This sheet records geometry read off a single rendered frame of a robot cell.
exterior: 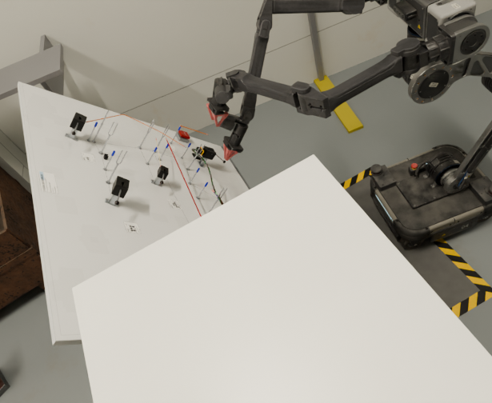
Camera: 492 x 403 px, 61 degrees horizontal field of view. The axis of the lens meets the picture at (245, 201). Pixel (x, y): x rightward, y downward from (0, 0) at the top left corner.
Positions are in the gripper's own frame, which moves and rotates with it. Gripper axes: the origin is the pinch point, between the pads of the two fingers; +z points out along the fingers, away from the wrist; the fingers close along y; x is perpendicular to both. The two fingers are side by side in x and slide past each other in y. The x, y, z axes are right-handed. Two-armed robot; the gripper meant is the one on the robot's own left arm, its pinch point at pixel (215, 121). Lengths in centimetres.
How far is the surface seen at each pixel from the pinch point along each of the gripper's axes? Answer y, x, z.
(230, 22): -145, 73, 13
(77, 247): 62, -67, -6
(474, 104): -26, 224, 25
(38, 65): -121, -63, 30
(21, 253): -70, -94, 137
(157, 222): 47, -40, 6
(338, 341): 126, -40, -49
